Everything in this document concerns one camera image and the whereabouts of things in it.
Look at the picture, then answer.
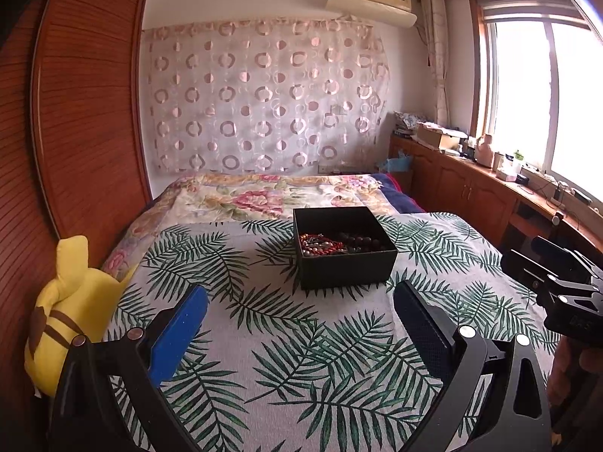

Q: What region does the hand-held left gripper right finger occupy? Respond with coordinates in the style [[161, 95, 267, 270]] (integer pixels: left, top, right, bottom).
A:
[[393, 280, 552, 452]]

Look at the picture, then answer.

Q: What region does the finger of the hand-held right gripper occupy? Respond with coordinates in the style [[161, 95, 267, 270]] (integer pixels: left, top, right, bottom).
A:
[[531, 237, 603, 286], [500, 250, 568, 303]]

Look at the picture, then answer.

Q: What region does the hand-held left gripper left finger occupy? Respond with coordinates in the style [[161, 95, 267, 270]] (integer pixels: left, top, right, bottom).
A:
[[49, 285, 209, 452]]

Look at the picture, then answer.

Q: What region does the black cardboard box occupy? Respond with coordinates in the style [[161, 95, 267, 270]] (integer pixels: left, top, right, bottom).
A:
[[292, 206, 399, 291]]

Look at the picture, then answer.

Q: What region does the dark wooden bead bracelet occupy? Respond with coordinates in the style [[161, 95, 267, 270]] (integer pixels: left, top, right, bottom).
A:
[[345, 232, 383, 253]]

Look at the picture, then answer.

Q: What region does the red rope bracelet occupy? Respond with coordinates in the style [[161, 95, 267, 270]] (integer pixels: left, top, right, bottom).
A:
[[300, 232, 346, 256]]

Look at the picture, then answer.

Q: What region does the long wooden cabinet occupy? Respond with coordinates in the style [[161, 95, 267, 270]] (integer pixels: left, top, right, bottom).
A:
[[389, 132, 603, 264]]

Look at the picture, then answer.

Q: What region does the leaf-print blanket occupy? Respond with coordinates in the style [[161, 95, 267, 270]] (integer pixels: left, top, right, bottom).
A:
[[101, 212, 561, 452]]

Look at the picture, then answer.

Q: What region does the yellow plush toy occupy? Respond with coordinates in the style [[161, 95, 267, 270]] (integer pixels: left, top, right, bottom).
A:
[[24, 235, 137, 394]]

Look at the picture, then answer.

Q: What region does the pink plastic jar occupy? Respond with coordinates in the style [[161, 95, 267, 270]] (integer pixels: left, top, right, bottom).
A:
[[476, 134, 495, 165]]

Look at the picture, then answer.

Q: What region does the navy blue blanket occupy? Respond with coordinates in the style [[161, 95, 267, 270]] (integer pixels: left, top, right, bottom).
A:
[[370, 174, 427, 214]]

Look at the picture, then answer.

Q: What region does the floral quilt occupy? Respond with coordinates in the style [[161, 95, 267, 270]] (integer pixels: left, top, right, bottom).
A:
[[101, 173, 392, 283]]

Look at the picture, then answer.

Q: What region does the wood-framed window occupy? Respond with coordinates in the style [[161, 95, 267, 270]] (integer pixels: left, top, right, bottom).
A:
[[468, 0, 603, 208]]

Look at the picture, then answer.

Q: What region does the open cardboard box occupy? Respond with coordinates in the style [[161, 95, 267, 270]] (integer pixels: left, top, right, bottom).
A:
[[416, 122, 460, 151]]

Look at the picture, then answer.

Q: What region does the light blue plastic bag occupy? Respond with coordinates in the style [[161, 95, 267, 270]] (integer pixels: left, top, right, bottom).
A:
[[377, 151, 413, 175]]

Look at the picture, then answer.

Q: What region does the stack of papers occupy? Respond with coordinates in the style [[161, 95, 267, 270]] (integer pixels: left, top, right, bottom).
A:
[[393, 112, 425, 139]]

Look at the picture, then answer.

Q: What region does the beige patterned curtain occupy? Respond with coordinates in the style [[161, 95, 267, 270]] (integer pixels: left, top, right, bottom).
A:
[[419, 0, 450, 128]]

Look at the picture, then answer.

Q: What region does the brown wooden wardrobe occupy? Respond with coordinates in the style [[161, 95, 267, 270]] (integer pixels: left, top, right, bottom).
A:
[[0, 0, 152, 387]]

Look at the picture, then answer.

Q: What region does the sheer curtain with pink circles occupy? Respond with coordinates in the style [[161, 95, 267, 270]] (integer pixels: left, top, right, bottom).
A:
[[144, 18, 392, 174]]

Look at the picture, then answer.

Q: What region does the white wall air conditioner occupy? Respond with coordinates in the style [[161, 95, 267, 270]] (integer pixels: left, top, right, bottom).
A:
[[325, 0, 418, 26]]

